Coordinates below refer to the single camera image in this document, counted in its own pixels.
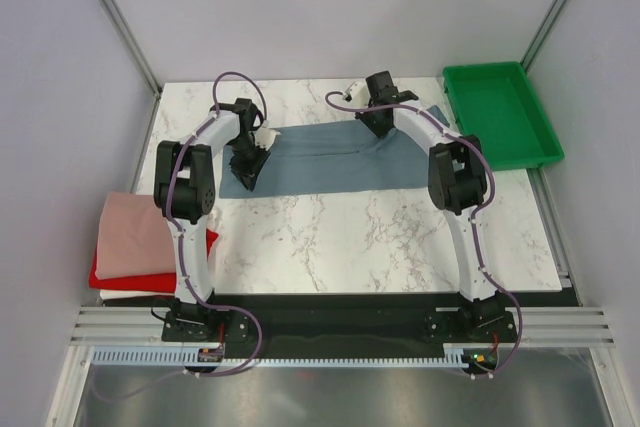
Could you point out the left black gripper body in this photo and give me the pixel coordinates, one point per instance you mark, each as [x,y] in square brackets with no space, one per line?
[248,158]

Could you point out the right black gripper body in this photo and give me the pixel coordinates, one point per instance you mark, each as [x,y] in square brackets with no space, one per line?
[379,128]

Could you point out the blue grey t shirt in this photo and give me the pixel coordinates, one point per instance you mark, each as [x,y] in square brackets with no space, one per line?
[343,157]

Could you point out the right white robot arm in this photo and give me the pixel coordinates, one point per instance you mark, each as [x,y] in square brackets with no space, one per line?
[460,184]

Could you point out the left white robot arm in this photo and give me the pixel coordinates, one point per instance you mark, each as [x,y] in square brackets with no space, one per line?
[185,192]

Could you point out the green plastic tray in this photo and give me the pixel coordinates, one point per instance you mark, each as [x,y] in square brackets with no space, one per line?
[497,103]

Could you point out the pink folded t shirt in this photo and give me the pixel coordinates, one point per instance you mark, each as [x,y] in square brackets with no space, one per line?
[129,211]

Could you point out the red folded t shirt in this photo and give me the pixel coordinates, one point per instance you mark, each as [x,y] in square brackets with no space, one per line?
[128,260]

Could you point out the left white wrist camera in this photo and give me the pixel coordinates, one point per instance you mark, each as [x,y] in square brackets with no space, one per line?
[265,137]

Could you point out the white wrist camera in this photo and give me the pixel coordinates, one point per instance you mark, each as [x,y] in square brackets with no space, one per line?
[265,137]
[356,92]

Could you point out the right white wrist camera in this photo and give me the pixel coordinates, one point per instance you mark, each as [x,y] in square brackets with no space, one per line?
[356,92]

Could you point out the left aluminium corner post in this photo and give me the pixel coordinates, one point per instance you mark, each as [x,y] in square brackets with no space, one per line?
[126,35]

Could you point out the aluminium corner post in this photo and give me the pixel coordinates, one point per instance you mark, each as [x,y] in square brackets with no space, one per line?
[126,35]
[542,33]

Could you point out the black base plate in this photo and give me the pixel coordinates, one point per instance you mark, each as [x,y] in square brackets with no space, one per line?
[351,324]

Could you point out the right aluminium corner post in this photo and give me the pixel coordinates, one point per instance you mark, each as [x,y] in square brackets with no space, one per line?
[542,33]

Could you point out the aluminium frame rail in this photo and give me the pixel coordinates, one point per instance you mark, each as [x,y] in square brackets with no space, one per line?
[543,327]

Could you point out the light blue cable duct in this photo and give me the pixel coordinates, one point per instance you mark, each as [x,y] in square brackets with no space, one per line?
[194,356]

